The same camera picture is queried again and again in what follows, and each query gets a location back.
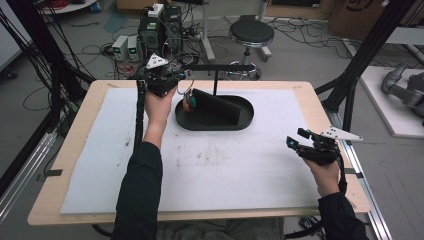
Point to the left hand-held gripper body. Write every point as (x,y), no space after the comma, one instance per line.
(160,80)

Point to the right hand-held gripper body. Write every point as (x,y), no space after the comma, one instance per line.
(321,151)

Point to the black T-shaped hanger stand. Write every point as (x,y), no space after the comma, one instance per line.
(216,67)

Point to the black wallet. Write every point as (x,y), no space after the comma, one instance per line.
(216,106)

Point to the black oval tray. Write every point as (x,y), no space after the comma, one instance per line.
(246,115)

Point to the person's right hand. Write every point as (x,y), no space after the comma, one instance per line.
(325,176)

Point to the person's left hand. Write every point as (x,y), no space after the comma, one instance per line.
(158,110)

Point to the white power supply box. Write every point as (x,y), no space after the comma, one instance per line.
(120,46)
(133,48)

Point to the black computer tower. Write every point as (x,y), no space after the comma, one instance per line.
(150,36)

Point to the black tape piece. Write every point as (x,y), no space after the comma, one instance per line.
(54,173)
(358,174)

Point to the white metal table leg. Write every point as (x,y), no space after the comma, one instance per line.
(265,50)
(206,33)

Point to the white foam mat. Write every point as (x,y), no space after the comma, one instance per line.
(233,166)

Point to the white platform board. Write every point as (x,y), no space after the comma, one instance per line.
(383,113)

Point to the black round stool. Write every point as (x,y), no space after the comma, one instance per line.
(251,31)

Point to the person's grey pants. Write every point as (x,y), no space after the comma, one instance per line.
(233,231)

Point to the white round table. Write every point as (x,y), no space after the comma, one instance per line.
(76,7)

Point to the cardboard box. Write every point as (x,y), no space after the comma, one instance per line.
(353,20)

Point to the aluminium rail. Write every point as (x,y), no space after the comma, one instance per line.
(366,200)
(26,166)

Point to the black metal frame post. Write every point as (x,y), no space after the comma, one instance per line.
(43,50)
(373,43)

